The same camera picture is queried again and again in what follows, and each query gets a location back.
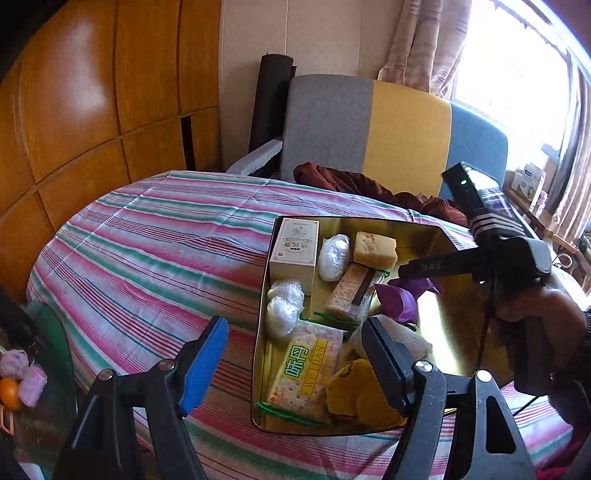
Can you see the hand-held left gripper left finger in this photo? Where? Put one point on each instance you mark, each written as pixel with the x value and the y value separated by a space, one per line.
pixel 205 364

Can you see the wooden side shelf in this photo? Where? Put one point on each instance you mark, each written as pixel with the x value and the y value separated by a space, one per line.
pixel 554 230

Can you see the grey yellow blue sofa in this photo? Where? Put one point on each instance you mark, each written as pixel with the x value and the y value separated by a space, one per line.
pixel 406 138

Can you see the glass side table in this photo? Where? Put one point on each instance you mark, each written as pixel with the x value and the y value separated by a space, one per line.
pixel 51 332

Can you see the white carton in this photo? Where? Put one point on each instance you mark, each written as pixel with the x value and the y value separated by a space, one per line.
pixel 531 182

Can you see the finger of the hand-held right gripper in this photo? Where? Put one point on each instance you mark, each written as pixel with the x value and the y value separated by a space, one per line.
pixel 438 266

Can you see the orange fruit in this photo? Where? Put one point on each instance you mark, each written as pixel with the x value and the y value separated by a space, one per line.
pixel 10 393

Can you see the beige patterned curtain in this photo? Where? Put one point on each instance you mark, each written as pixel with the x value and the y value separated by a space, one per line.
pixel 425 46
pixel 575 161

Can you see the dark red blanket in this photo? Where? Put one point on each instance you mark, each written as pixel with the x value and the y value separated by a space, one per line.
pixel 355 182

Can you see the wooden wardrobe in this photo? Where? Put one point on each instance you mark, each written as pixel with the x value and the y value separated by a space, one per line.
pixel 92 115

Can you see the cream cardboard box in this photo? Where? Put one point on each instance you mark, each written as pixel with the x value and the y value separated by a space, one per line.
pixel 293 258

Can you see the purple candy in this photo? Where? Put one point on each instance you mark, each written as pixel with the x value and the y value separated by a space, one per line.
pixel 401 302

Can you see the pale pink soft toy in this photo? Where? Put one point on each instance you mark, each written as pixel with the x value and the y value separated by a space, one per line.
pixel 14 363

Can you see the green label cracker packet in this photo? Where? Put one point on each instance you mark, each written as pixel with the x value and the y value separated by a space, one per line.
pixel 304 374

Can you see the striped tablecloth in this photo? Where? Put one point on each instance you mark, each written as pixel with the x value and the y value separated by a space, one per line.
pixel 138 258

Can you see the person's right hand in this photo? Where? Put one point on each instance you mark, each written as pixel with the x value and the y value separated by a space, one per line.
pixel 554 314

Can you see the brown sandwich cracker packet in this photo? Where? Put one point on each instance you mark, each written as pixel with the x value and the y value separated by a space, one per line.
pixel 348 290

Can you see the bright window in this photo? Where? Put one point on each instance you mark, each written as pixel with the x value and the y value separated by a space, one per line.
pixel 508 69

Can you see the yellow sponge block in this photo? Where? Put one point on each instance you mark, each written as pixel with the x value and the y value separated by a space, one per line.
pixel 374 249

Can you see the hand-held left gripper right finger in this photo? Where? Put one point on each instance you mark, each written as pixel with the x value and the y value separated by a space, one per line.
pixel 388 364

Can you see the gold metal tin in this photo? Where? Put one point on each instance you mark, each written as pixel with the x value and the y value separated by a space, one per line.
pixel 443 332

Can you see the black rolled mat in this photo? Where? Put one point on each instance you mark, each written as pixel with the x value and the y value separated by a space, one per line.
pixel 270 101

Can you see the white plastic bag ball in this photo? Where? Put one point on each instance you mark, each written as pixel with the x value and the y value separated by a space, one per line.
pixel 284 316
pixel 286 290
pixel 334 256

